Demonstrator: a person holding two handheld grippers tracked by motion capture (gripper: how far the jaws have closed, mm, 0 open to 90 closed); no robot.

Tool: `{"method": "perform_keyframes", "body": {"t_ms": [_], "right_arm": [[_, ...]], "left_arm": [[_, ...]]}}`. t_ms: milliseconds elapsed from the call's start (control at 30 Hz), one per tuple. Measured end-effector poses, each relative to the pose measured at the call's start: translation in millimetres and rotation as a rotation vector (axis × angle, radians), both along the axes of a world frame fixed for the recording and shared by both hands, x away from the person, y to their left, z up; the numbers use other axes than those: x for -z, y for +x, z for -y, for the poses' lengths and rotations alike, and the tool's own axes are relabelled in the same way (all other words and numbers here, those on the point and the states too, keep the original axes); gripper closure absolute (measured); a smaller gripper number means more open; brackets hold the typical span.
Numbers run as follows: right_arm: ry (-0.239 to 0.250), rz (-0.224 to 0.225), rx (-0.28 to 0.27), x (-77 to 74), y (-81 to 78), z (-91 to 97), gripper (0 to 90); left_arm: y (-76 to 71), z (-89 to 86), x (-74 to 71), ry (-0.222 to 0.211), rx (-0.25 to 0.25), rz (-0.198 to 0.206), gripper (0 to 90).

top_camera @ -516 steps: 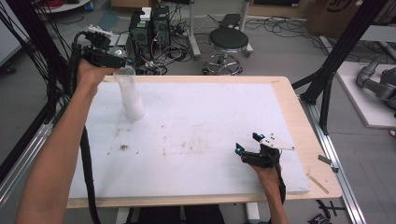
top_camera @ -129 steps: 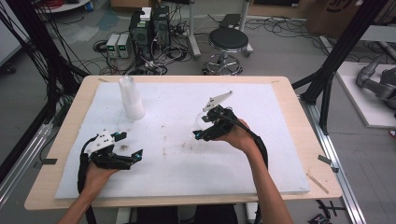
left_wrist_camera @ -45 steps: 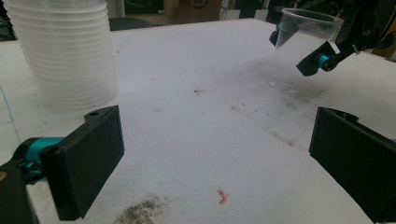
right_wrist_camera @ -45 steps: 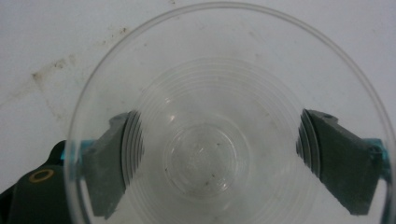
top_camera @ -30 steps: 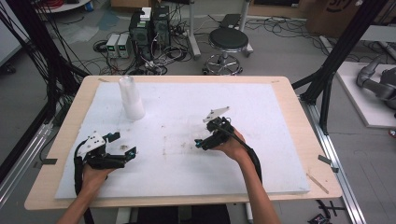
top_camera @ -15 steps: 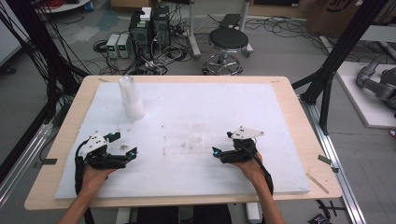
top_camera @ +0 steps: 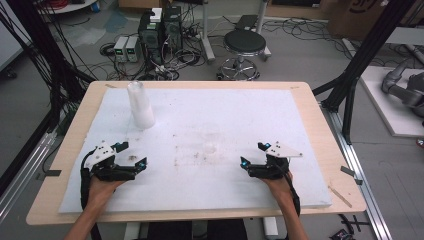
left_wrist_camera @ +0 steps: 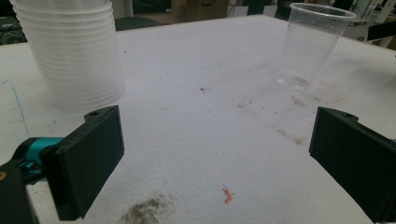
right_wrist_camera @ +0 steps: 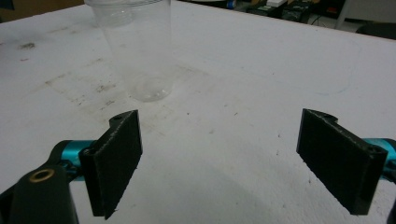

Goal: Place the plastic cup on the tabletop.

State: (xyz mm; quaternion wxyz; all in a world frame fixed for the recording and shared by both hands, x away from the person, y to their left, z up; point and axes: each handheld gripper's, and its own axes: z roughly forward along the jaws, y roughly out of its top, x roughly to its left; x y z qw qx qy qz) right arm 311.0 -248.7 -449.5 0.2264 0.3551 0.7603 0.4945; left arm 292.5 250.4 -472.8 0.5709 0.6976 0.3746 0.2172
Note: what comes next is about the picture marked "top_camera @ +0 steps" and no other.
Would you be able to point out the grey desk leg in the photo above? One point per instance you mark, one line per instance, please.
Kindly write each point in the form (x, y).
(263, 26)
(207, 36)

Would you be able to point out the person's right hand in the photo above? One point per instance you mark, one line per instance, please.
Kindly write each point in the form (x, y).
(278, 188)

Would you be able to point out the stack of clear plastic cups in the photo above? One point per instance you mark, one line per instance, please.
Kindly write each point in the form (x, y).
(141, 106)

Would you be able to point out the white platform board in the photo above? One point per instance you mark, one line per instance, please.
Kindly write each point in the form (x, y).
(386, 110)

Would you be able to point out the aluminium floor rail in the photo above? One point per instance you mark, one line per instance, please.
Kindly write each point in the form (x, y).
(363, 190)
(23, 176)

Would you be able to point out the black round stool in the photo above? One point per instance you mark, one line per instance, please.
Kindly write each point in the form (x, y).
(244, 41)

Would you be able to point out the cardboard box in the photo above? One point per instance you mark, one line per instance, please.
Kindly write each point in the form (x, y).
(353, 16)

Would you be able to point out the wooden table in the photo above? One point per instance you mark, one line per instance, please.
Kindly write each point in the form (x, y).
(336, 150)

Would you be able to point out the white foam mat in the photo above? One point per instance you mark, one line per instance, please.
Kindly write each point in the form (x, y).
(206, 186)

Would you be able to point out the black computer tower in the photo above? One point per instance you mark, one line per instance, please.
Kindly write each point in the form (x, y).
(173, 28)
(150, 40)

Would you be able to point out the grey power supply unit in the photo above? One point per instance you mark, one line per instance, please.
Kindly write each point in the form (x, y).
(120, 48)
(133, 49)

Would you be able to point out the small white box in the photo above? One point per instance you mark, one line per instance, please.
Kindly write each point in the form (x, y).
(156, 15)

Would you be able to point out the thin wooden stick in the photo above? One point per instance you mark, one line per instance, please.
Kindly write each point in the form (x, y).
(340, 196)

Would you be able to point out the person's left hand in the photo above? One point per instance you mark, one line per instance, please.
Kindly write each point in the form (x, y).
(103, 191)

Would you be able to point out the white table leg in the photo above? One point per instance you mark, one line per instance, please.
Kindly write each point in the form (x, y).
(270, 227)
(132, 230)

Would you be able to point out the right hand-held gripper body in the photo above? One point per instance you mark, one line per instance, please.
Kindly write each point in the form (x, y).
(271, 165)

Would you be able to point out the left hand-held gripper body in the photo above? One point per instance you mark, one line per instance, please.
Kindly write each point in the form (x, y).
(110, 170)

